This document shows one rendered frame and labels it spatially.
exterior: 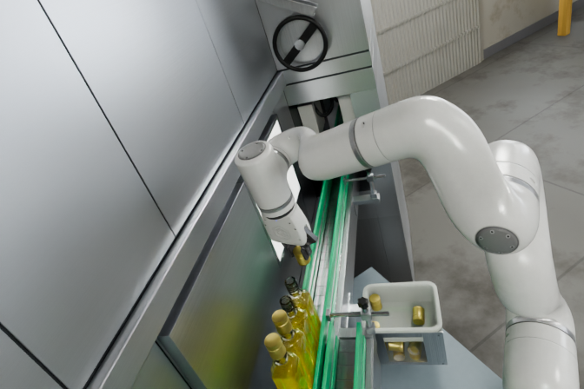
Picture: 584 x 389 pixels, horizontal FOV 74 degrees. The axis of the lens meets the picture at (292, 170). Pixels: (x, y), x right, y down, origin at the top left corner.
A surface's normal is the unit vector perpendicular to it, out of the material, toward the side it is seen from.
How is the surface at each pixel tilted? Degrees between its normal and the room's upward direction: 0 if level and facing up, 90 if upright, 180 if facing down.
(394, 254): 90
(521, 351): 26
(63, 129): 90
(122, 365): 90
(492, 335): 0
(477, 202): 53
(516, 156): 21
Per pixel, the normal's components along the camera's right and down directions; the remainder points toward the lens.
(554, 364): -0.01, -0.74
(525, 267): -0.37, 0.05
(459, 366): -0.28, -0.82
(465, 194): -0.76, -0.09
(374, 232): -0.18, 0.55
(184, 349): 0.94, -0.14
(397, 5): 0.46, 0.34
